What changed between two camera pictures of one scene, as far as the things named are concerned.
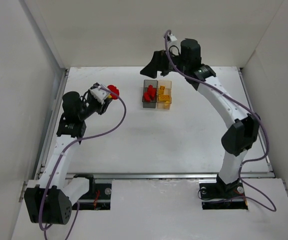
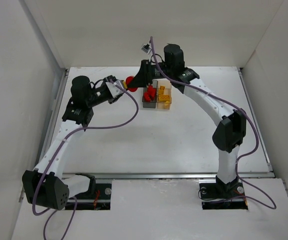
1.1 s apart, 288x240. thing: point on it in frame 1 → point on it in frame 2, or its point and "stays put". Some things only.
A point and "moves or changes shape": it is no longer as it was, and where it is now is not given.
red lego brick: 146,96 stays put
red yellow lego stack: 114,89 moves or changes shape
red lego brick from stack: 150,89 stays put
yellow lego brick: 161,90 stays put
